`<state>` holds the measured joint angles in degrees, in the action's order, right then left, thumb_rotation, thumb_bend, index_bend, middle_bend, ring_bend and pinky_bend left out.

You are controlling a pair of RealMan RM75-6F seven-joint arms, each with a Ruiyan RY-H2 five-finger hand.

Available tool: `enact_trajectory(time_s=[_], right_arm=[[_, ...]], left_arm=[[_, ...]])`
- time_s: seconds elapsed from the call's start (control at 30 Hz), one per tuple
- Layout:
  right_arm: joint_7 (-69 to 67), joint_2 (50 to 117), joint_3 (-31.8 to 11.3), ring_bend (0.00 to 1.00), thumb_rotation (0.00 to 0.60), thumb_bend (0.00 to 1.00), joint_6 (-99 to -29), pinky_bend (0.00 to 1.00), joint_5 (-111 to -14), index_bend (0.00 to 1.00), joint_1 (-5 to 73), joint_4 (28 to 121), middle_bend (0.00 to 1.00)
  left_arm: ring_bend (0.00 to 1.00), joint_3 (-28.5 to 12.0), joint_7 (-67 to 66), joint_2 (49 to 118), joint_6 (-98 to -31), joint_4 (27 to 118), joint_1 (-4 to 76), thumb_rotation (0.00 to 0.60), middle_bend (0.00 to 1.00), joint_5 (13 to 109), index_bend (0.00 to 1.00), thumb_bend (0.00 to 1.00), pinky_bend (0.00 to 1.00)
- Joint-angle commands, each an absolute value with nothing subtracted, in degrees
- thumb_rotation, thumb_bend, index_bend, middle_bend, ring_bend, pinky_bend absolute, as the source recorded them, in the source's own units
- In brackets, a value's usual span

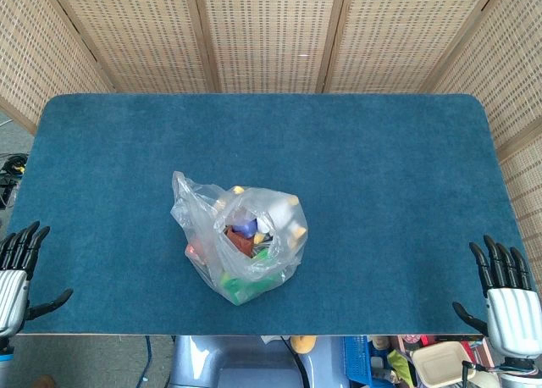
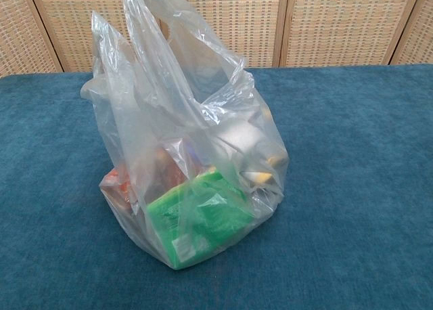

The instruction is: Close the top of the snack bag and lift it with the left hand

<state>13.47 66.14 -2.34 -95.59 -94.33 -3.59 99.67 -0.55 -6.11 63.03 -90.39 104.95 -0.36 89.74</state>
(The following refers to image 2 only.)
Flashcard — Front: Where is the orange snack packet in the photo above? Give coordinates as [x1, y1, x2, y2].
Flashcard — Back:
[100, 167, 137, 217]

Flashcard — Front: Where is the woven rattan folding screen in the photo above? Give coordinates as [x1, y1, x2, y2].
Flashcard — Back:
[0, 0, 433, 78]

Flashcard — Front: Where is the green cardboard box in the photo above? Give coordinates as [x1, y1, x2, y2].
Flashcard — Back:
[145, 172, 256, 269]

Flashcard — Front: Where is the silver white package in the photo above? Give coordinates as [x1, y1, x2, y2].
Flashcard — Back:
[214, 119, 269, 162]

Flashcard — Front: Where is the clear plastic shopping bag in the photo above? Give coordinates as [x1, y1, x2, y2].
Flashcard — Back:
[80, 0, 291, 269]

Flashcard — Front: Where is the blue carpet table cover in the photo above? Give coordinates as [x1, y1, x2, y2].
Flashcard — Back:
[0, 63, 433, 310]

